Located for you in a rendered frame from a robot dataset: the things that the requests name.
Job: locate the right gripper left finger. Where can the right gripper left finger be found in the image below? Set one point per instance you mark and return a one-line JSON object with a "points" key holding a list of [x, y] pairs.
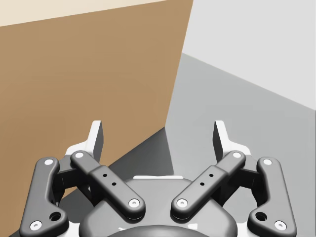
{"points": [[106, 182]]}

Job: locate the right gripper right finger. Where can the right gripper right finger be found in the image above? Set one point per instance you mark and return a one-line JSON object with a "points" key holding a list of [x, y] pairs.
{"points": [[209, 182]]}

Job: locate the tall board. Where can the tall board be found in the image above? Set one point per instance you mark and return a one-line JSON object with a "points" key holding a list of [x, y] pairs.
{"points": [[81, 79]]}

